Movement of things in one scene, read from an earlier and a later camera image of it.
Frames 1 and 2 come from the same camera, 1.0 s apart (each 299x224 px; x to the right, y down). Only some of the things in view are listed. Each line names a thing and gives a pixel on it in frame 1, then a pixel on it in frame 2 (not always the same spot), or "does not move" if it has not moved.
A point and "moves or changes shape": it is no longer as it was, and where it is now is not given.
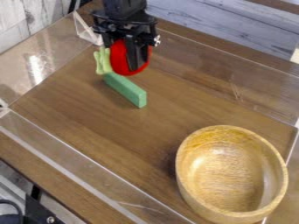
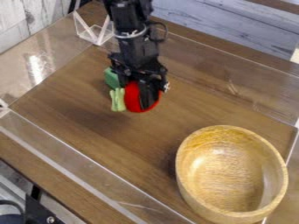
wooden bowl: x=232 y=174 does not move
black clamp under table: x=37 y=213 does not move
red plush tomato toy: x=119 y=60 moves or changes shape
